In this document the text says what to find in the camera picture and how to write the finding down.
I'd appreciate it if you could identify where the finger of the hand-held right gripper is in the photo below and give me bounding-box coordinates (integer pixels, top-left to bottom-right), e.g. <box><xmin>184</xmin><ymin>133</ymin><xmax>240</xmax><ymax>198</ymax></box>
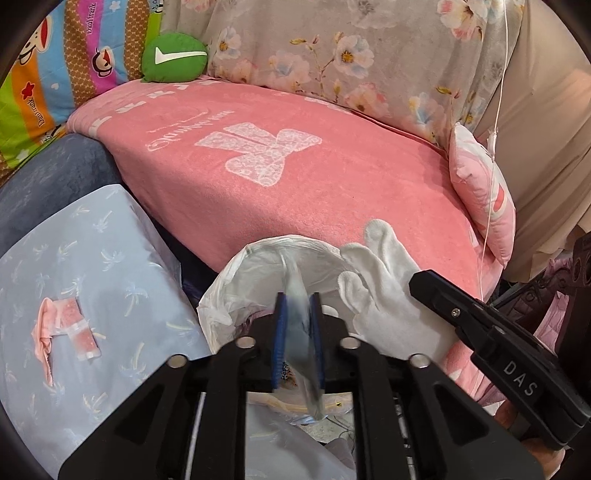
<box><xmin>409</xmin><ymin>270</ymin><xmax>505</xmax><ymax>352</ymax></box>

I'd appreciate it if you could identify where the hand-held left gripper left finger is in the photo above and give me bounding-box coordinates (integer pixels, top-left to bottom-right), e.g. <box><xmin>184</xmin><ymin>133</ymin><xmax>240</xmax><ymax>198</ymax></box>
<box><xmin>58</xmin><ymin>292</ymin><xmax>289</xmax><ymax>480</ymax></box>

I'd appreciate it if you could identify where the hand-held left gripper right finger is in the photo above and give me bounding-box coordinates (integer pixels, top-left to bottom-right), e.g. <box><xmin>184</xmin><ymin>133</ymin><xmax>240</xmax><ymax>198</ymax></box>
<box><xmin>308</xmin><ymin>292</ymin><xmax>543</xmax><ymax>480</ymax></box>

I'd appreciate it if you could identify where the grey plastic pouch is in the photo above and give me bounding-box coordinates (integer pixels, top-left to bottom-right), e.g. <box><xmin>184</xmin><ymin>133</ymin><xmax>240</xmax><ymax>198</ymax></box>
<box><xmin>276</xmin><ymin>256</ymin><xmax>326</xmax><ymax>422</ymax></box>

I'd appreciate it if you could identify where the white plastic bag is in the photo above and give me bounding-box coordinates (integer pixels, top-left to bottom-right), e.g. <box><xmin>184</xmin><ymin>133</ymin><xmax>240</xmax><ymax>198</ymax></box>
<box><xmin>198</xmin><ymin>234</ymin><xmax>370</xmax><ymax>416</ymax></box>

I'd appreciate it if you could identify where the white cotton glove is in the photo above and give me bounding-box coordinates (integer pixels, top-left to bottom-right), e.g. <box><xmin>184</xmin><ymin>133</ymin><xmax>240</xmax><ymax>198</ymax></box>
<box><xmin>338</xmin><ymin>219</ymin><xmax>459</xmax><ymax>367</ymax></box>

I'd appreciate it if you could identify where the person's right hand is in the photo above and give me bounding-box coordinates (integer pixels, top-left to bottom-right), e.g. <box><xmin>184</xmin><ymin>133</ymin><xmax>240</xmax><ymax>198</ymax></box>
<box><xmin>495</xmin><ymin>399</ymin><xmax>571</xmax><ymax>480</ymax></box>

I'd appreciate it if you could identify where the dark purple patterned cloth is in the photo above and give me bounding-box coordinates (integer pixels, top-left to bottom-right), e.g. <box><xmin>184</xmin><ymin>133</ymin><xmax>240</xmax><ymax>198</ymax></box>
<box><xmin>494</xmin><ymin>226</ymin><xmax>591</xmax><ymax>352</ymax></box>

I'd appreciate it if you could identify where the small pink pillow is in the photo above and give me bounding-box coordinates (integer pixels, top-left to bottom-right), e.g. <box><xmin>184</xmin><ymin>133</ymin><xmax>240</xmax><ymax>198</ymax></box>
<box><xmin>449</xmin><ymin>124</ymin><xmax>516</xmax><ymax>269</ymax></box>

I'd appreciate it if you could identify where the pink blanket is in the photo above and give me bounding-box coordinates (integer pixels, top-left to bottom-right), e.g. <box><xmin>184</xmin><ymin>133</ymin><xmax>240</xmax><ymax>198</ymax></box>
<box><xmin>66</xmin><ymin>78</ymin><xmax>505</xmax><ymax>403</ymax></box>

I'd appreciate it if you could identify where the beige cloth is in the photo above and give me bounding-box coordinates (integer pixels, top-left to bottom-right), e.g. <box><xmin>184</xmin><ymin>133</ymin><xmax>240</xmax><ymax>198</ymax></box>
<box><xmin>473</xmin><ymin>0</ymin><xmax>591</xmax><ymax>278</ymax></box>

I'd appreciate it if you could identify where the pink white packet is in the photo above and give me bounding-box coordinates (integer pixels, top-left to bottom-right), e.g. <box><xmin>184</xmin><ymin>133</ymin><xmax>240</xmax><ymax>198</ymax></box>
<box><xmin>51</xmin><ymin>298</ymin><xmax>102</xmax><ymax>363</ymax></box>

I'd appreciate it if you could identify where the pink crumpled cloth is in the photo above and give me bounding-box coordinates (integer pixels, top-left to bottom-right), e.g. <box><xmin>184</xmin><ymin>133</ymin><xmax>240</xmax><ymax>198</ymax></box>
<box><xmin>30</xmin><ymin>298</ymin><xmax>60</xmax><ymax>387</ymax></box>

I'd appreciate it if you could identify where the grey blue pillow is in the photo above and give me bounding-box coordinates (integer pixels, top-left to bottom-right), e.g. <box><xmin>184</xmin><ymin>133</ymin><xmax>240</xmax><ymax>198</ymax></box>
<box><xmin>0</xmin><ymin>133</ymin><xmax>139</xmax><ymax>250</ymax></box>

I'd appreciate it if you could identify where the floral bed sheet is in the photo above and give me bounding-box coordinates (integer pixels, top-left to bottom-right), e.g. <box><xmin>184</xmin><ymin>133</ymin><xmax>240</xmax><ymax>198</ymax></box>
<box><xmin>159</xmin><ymin>0</ymin><xmax>527</xmax><ymax>149</ymax></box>

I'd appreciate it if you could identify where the green cushion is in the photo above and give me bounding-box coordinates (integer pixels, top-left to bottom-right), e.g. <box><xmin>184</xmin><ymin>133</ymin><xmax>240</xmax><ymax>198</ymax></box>
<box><xmin>141</xmin><ymin>31</ymin><xmax>208</xmax><ymax>84</ymax></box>

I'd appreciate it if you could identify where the colourful cartoon monkey blanket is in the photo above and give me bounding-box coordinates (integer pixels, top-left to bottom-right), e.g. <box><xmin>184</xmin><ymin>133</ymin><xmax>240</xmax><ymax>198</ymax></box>
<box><xmin>0</xmin><ymin>0</ymin><xmax>163</xmax><ymax>172</ymax></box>

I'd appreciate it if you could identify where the white cord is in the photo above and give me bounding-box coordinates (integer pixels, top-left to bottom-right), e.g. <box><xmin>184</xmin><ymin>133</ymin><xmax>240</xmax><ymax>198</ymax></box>
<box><xmin>479</xmin><ymin>0</ymin><xmax>509</xmax><ymax>302</ymax></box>

